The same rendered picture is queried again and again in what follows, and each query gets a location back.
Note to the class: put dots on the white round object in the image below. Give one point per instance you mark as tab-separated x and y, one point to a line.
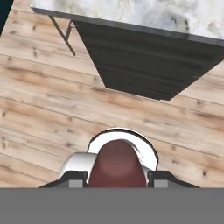
147	151

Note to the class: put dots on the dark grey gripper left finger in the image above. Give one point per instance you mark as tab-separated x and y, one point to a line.
76	176

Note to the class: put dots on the dark teal cabinet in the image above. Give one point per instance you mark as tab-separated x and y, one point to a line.
4	11

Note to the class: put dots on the black metal counter bracket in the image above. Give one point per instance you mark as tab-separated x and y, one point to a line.
64	37

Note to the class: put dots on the dark panelled dining counter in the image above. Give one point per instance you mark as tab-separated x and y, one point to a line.
145	64

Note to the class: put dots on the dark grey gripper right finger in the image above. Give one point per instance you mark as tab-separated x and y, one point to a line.
159	176

